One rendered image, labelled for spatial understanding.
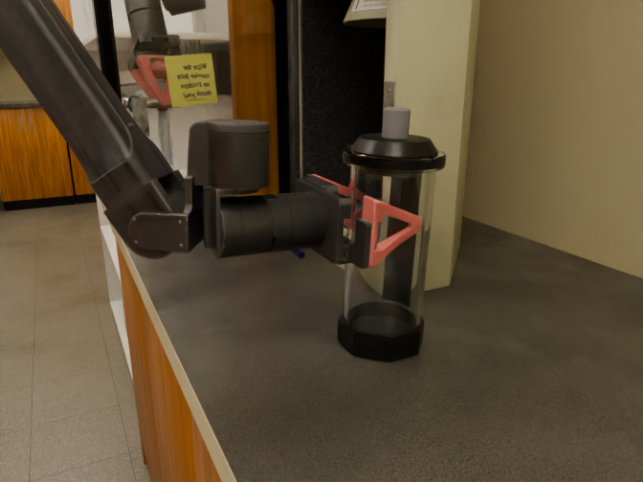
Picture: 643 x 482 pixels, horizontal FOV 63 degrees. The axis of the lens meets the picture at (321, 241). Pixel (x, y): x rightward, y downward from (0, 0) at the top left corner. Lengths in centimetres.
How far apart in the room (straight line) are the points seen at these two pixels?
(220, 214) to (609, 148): 71
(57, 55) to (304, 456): 40
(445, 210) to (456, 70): 19
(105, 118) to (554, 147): 80
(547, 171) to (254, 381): 72
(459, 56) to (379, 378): 42
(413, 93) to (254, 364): 39
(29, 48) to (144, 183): 15
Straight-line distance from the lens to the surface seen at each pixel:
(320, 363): 60
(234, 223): 48
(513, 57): 115
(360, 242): 51
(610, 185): 101
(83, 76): 53
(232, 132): 47
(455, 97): 75
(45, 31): 54
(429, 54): 72
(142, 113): 85
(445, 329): 69
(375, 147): 54
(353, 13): 82
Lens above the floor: 125
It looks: 18 degrees down
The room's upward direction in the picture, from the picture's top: straight up
